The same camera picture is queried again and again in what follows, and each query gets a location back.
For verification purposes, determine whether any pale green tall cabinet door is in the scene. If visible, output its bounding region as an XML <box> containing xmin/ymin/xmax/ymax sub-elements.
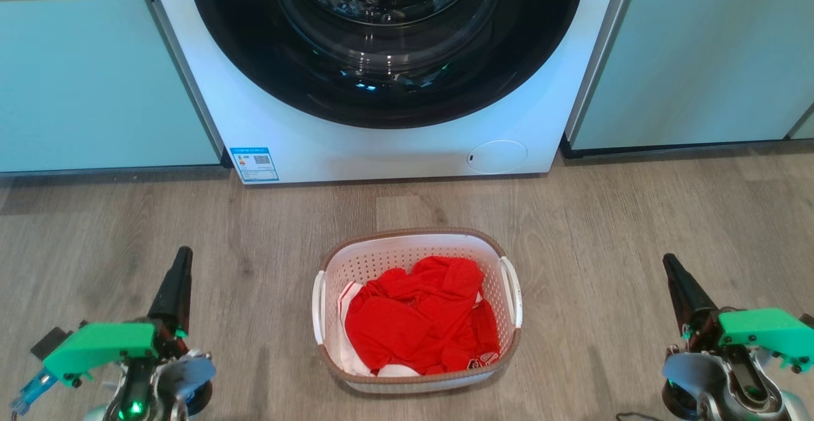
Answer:
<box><xmin>565</xmin><ymin>0</ymin><xmax>814</xmax><ymax>152</ymax></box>

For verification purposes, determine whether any white perforated laundry basket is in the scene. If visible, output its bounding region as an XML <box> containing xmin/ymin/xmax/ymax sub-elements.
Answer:
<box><xmin>312</xmin><ymin>228</ymin><xmax>523</xmax><ymax>394</ymax></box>

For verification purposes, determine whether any red garment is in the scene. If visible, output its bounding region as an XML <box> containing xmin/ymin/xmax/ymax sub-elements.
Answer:
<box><xmin>344</xmin><ymin>256</ymin><xmax>501</xmax><ymax>376</ymax></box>

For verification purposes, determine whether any black round washing machine door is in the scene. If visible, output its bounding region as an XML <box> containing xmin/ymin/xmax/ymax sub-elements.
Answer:
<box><xmin>186</xmin><ymin>0</ymin><xmax>586</xmax><ymax>130</ymax></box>

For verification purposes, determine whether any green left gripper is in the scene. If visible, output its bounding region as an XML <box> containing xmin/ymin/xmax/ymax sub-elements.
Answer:
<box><xmin>43</xmin><ymin>247</ymin><xmax>193</xmax><ymax>387</ymax></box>

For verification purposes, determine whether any white front-load washing machine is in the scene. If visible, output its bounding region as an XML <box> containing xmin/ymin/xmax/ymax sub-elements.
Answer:
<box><xmin>145</xmin><ymin>0</ymin><xmax>637</xmax><ymax>185</ymax></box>

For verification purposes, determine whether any round white filter cover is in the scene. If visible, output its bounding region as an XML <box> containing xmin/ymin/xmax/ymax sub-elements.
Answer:
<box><xmin>466</xmin><ymin>140</ymin><xmax>528</xmax><ymax>175</ymax></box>

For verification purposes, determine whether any blue energy label sticker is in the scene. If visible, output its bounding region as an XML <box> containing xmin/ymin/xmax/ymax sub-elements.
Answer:
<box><xmin>230</xmin><ymin>147</ymin><xmax>280</xmax><ymax>184</ymax></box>

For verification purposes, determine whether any pale green narrow cabinet panel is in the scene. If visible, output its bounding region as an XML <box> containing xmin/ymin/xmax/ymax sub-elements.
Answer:
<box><xmin>787</xmin><ymin>106</ymin><xmax>814</xmax><ymax>141</ymax></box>

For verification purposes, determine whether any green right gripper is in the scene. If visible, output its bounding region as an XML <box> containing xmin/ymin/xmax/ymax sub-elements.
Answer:
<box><xmin>663</xmin><ymin>254</ymin><xmax>814</xmax><ymax>371</ymax></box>

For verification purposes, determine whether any blue left cable connector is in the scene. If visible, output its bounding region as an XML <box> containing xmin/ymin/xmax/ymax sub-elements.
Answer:
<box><xmin>10</xmin><ymin>369</ymin><xmax>59</xmax><ymax>416</ymax></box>

